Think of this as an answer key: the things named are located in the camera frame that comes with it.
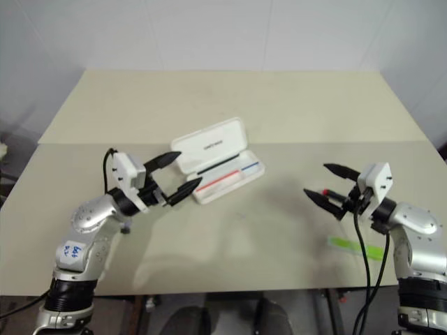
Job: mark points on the small white background object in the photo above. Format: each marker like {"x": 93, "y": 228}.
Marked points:
{"x": 3, "y": 149}

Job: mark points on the red and white pen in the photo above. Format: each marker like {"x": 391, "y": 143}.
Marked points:
{"x": 218, "y": 180}

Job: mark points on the thin black pen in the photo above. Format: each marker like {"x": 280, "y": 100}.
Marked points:
{"x": 214, "y": 165}

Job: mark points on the metal table leg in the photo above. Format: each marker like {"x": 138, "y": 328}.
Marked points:
{"x": 148, "y": 314}
{"x": 337, "y": 314}

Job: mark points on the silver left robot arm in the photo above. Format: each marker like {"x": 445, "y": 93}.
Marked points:
{"x": 87, "y": 213}

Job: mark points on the small grey object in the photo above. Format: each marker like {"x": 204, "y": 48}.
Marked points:
{"x": 125, "y": 227}

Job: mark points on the green plastic ruler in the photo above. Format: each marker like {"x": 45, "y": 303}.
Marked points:
{"x": 345, "y": 243}

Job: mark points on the dark background furniture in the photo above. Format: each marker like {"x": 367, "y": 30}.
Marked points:
{"x": 8, "y": 167}

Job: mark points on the blue and white pen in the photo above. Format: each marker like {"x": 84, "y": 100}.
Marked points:
{"x": 249, "y": 166}

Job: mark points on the white plastic pencil case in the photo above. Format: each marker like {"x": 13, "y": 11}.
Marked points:
{"x": 213, "y": 144}

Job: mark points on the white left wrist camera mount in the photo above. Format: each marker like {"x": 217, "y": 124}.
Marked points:
{"x": 124, "y": 169}

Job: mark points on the black marker with red end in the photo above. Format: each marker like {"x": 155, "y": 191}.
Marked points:
{"x": 335, "y": 194}

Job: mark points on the white sticker with blue writing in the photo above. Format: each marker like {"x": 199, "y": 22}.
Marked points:
{"x": 71, "y": 253}

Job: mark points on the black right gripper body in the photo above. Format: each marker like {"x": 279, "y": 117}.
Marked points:
{"x": 356, "y": 200}

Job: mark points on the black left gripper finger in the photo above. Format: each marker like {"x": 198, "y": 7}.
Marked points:
{"x": 183, "y": 192}
{"x": 162, "y": 160}

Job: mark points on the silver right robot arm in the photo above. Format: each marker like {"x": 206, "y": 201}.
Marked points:
{"x": 415, "y": 218}

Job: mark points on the small red part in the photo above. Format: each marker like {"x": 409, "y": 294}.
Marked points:
{"x": 344, "y": 298}

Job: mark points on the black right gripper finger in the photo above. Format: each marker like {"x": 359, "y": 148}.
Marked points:
{"x": 344, "y": 172}
{"x": 324, "y": 202}

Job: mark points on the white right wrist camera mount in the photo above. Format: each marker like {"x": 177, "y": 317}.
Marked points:
{"x": 380, "y": 181}

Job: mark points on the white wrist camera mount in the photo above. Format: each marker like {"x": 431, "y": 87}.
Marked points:
{"x": 124, "y": 169}
{"x": 380, "y": 181}

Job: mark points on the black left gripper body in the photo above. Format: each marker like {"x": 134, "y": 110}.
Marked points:
{"x": 153, "y": 195}

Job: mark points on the dark rounded shape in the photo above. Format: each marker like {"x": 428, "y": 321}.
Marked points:
{"x": 277, "y": 315}

